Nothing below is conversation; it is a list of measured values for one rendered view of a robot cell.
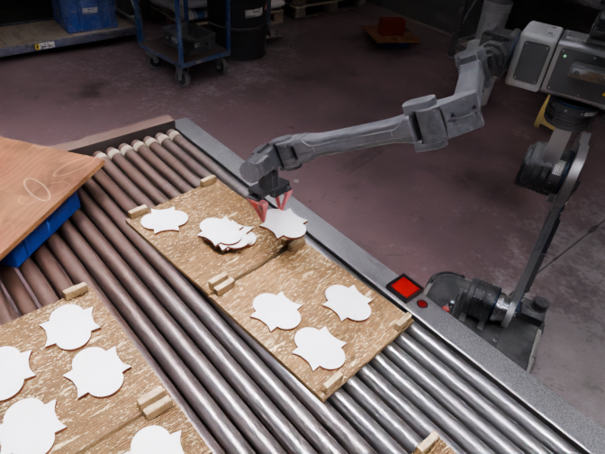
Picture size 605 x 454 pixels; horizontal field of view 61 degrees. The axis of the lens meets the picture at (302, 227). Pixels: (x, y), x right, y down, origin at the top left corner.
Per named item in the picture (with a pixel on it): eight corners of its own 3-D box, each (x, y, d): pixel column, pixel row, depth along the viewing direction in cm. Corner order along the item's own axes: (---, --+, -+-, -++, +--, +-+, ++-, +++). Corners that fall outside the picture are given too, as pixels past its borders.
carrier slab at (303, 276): (303, 244, 157) (303, 240, 156) (412, 323, 136) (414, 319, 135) (210, 300, 137) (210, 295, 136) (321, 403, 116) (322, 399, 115)
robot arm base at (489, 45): (501, 78, 148) (515, 36, 141) (494, 87, 143) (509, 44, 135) (472, 70, 151) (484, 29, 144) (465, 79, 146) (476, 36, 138)
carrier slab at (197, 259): (216, 182, 179) (216, 178, 178) (301, 241, 158) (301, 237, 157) (125, 223, 158) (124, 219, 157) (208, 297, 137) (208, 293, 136)
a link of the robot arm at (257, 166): (304, 163, 135) (293, 132, 132) (287, 182, 126) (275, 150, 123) (266, 172, 141) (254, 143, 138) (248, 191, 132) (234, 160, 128)
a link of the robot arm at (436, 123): (489, 137, 105) (478, 90, 102) (423, 152, 111) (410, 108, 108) (492, 79, 142) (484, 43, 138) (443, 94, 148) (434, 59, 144)
